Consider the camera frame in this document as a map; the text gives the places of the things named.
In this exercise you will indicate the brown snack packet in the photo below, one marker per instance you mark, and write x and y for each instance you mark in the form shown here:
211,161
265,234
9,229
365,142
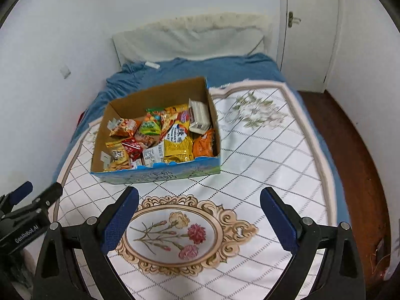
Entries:
147,140

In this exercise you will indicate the white pillow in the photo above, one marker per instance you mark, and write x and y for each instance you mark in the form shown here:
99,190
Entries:
187,40

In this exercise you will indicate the red cloth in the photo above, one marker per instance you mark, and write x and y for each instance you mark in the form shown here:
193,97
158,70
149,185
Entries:
81,118

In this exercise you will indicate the white boxed snack pack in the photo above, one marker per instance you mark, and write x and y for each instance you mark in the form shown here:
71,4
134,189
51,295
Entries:
200,115

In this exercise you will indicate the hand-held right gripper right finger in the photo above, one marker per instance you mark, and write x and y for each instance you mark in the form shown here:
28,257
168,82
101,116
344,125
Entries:
279,222

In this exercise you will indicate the yellow-edged peanut snack packet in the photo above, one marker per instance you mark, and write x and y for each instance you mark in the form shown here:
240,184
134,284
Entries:
117,159

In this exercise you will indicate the plain orange snack packet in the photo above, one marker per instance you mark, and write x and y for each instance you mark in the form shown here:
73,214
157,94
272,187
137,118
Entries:
204,145

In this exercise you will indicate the small red snack packet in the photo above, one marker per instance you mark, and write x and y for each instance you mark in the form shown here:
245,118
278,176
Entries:
132,147

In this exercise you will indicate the yellow snack packet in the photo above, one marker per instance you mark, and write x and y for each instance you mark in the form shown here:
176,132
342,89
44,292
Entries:
178,150

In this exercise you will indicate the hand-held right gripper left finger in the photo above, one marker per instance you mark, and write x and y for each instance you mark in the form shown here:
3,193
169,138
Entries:
120,222

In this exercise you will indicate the green snack packet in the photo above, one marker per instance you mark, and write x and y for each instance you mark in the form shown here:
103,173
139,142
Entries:
150,128

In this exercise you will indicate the orange packet with white end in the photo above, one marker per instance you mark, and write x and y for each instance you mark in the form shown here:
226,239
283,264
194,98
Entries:
123,126

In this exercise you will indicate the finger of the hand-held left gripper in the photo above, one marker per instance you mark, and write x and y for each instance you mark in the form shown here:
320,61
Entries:
50,195
20,193

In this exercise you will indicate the white door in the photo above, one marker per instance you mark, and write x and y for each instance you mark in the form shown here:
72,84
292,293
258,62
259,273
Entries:
309,31

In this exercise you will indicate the small white object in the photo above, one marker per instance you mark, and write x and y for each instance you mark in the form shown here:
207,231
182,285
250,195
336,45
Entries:
153,65

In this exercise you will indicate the blue bed sheet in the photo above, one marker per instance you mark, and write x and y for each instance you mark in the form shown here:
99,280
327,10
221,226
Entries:
193,68

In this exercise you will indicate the white wall socket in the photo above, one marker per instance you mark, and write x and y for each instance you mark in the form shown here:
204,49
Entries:
65,72

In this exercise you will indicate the orange patterned snack packet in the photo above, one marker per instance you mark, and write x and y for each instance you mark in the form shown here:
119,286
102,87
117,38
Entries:
172,115

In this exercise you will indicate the blue printed cardboard box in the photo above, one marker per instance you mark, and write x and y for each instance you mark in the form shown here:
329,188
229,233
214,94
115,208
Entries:
156,175

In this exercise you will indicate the white and blue snack packet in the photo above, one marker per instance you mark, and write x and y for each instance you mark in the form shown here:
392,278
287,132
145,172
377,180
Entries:
176,133

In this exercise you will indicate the printed floral blanket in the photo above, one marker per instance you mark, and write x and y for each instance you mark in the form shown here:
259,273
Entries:
265,168

